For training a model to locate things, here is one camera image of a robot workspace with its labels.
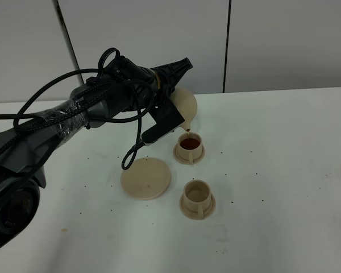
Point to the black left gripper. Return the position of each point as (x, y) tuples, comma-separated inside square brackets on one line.
[(130, 90)]

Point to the beige teapot with lid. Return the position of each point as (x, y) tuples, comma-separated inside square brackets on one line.
[(186, 103)]

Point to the round beige teapot saucer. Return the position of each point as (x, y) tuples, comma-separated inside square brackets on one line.
[(146, 179)]

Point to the beige teacup far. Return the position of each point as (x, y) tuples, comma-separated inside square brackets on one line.
[(189, 149)]

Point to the beige teacup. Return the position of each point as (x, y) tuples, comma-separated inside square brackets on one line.
[(189, 149), (197, 201)]

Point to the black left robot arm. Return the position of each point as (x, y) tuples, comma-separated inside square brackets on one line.
[(30, 142)]

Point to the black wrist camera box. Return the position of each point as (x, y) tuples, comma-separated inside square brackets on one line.
[(167, 118)]

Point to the beige teacup near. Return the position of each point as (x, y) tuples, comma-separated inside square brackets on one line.
[(197, 201)]

